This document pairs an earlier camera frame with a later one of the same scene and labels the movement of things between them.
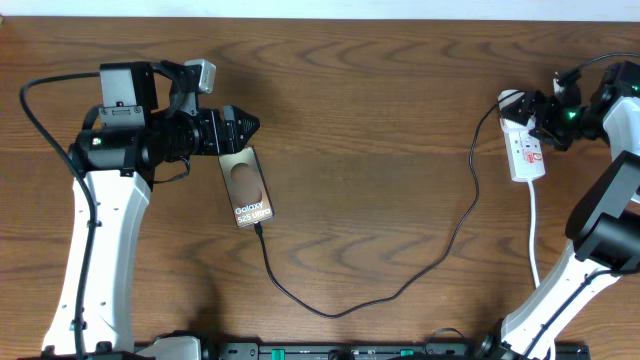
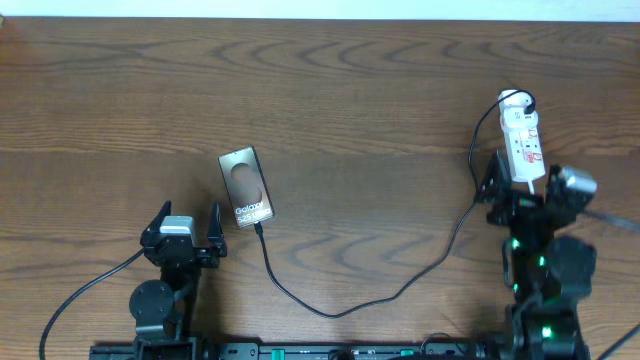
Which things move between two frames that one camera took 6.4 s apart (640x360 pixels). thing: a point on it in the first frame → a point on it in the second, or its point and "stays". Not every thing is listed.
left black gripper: x=232 y=141 → x=154 y=228
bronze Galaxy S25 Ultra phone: x=247 y=186 stays
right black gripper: x=548 y=101 → x=502 y=182
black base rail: x=363 y=351 stays
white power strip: x=524 y=151 stays
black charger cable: x=421 y=272 stays
